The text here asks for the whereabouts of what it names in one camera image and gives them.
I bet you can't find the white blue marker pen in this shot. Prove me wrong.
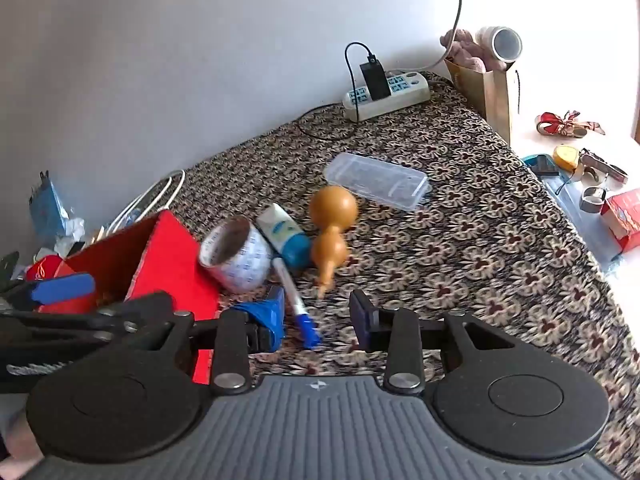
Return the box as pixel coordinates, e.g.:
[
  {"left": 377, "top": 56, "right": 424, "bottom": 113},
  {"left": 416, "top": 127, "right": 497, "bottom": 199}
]
[{"left": 272, "top": 257, "right": 321, "bottom": 350}]

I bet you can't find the white printed tape roll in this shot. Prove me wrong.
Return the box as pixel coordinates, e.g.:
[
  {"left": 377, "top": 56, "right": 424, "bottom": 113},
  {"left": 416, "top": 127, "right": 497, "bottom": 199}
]
[{"left": 198, "top": 216, "right": 272, "bottom": 294}]

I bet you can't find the white tube blue cap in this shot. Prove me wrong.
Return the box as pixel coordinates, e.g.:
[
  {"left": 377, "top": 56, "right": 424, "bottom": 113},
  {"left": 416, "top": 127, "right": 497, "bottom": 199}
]
[{"left": 256, "top": 203, "right": 311, "bottom": 270}]

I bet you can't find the orange gourd ornament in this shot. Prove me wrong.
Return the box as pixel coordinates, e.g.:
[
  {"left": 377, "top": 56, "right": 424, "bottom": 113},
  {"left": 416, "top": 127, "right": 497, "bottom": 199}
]
[{"left": 309, "top": 185, "right": 358, "bottom": 299}]

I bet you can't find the clear plastic case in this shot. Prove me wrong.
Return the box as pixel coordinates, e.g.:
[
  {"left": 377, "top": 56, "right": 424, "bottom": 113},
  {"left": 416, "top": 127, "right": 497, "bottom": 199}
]
[{"left": 323, "top": 153, "right": 432, "bottom": 211}]

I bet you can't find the red cap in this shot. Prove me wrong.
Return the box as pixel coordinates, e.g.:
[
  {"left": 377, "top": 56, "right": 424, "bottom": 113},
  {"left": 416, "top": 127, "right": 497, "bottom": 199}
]
[{"left": 25, "top": 255, "right": 63, "bottom": 282}]

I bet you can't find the floral patterned tablecloth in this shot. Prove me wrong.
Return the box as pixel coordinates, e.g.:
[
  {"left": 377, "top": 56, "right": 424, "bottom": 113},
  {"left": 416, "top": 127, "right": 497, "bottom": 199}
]
[{"left": 171, "top": 75, "right": 639, "bottom": 479}]

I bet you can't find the red cardboard box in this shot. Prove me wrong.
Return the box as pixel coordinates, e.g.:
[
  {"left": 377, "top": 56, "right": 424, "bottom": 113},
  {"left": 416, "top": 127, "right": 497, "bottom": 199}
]
[{"left": 38, "top": 209, "right": 222, "bottom": 386}]

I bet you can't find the white power strip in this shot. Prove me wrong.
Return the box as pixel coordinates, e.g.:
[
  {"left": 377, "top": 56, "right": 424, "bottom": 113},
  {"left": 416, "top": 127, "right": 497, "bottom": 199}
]
[{"left": 342, "top": 70, "right": 432, "bottom": 124}]

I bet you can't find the blue flat object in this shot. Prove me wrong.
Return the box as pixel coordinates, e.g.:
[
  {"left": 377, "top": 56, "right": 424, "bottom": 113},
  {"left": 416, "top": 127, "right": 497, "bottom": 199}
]
[{"left": 523, "top": 154, "right": 560, "bottom": 177}]

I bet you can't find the black power adapter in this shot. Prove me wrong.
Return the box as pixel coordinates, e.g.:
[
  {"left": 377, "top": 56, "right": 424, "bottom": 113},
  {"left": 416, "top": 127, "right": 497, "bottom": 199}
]
[{"left": 360, "top": 54, "right": 392, "bottom": 101}]

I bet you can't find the yellow round tape measure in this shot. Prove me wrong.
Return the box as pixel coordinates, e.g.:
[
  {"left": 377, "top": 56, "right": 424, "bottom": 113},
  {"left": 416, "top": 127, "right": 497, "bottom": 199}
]
[{"left": 552, "top": 144, "right": 580, "bottom": 172}]

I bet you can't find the brown paper bag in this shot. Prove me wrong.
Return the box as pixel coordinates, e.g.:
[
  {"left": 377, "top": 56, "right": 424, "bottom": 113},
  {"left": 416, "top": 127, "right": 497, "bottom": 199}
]
[{"left": 446, "top": 61, "right": 521, "bottom": 144}]

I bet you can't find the red ribbon bow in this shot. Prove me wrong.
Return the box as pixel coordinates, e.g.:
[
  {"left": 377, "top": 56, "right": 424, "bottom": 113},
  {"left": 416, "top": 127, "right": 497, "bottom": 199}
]
[{"left": 536, "top": 110, "right": 605, "bottom": 139}]

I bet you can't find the brown metal tool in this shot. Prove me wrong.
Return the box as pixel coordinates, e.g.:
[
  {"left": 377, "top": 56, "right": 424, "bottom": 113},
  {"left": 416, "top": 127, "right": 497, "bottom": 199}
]
[{"left": 579, "top": 148, "right": 628, "bottom": 184}]

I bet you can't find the red white small box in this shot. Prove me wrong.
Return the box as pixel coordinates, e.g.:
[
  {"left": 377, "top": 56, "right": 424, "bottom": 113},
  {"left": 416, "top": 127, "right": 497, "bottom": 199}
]
[{"left": 601, "top": 188, "right": 640, "bottom": 252}]

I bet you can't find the pink plush toy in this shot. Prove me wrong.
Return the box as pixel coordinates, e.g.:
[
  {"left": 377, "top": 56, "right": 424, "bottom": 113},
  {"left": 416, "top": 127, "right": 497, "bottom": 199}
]
[{"left": 440, "top": 29, "right": 506, "bottom": 73}]

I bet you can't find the white rolled paper tube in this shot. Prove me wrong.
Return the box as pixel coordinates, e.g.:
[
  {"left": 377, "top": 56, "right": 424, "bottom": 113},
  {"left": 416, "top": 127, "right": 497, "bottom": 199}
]
[{"left": 476, "top": 26, "right": 523, "bottom": 63}]

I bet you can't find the white coiled cable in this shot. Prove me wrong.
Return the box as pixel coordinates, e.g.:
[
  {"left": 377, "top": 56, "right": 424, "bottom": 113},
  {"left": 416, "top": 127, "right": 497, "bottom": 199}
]
[{"left": 105, "top": 168, "right": 187, "bottom": 236}]

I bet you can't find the black charger cable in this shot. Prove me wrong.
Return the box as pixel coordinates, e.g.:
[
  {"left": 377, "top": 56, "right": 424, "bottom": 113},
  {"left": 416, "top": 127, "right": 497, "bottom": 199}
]
[{"left": 296, "top": 41, "right": 377, "bottom": 142}]

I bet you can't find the silver tape ring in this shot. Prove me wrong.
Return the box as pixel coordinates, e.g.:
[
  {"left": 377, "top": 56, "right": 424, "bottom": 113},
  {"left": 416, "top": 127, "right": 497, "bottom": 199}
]
[{"left": 579, "top": 186, "right": 608, "bottom": 214}]

